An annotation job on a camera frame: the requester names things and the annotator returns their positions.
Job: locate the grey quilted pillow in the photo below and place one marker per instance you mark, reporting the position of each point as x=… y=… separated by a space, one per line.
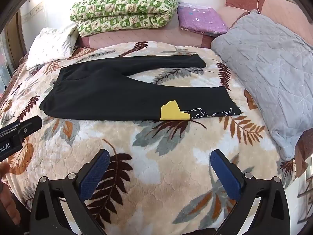
x=269 y=66

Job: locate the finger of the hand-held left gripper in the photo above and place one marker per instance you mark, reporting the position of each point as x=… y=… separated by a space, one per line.
x=29 y=125

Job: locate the black pants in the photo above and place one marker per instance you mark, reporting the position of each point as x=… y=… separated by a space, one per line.
x=97 y=90

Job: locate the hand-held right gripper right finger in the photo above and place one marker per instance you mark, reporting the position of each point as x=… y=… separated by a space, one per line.
x=226 y=176

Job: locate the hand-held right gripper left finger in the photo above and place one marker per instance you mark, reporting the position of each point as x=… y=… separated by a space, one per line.
x=96 y=173

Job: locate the green checked folded quilt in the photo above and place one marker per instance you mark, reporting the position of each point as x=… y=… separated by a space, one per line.
x=122 y=9

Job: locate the white printed pillow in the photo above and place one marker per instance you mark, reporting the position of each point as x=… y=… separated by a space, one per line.
x=51 y=44

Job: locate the wooden rack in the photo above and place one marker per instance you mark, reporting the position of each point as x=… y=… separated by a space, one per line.
x=307 y=200

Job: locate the purple floral folded cloth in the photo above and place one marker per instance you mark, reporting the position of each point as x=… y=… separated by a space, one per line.
x=200 y=17

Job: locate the leaf print fleece blanket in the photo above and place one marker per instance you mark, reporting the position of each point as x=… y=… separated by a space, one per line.
x=159 y=164

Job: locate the person's left hand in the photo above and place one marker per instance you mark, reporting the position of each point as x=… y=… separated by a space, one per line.
x=11 y=210

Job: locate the pink quilted bed sheet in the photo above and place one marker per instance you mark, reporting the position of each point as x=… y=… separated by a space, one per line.
x=146 y=33

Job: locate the wooden glass-panel door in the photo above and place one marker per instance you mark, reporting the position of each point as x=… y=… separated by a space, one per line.
x=14 y=36

